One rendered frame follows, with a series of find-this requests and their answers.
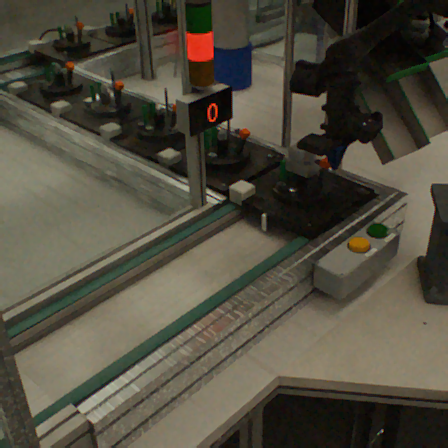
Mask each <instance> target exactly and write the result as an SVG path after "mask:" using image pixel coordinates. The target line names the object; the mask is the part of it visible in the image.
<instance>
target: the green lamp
mask: <svg viewBox="0 0 448 448"><path fill-rule="evenodd" d="M184 10H185V27H186V32H187V33H190V34H207V33H210V32H212V31H213V15H212V3H211V4H209V5H207V6H203V7H189V6H186V5H184Z"/></svg>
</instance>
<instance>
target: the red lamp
mask: <svg viewBox="0 0 448 448"><path fill-rule="evenodd" d="M186 41H187V44H188V58H189V59H190V60H192V61H197V62H203V61H209V60H211V59H213V58H214V43H213V31H212V32H210V33H207V34H190V33H187V32H186Z"/></svg>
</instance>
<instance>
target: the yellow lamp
mask: <svg viewBox="0 0 448 448"><path fill-rule="evenodd" d="M188 62H189V79H190V84H191V85H193V86H199V87H204V86H209V85H212V84H213V83H214V82H215V73H214V58H213V59H211V60H209V61H203V62H197V61H192V60H190V59H188Z"/></svg>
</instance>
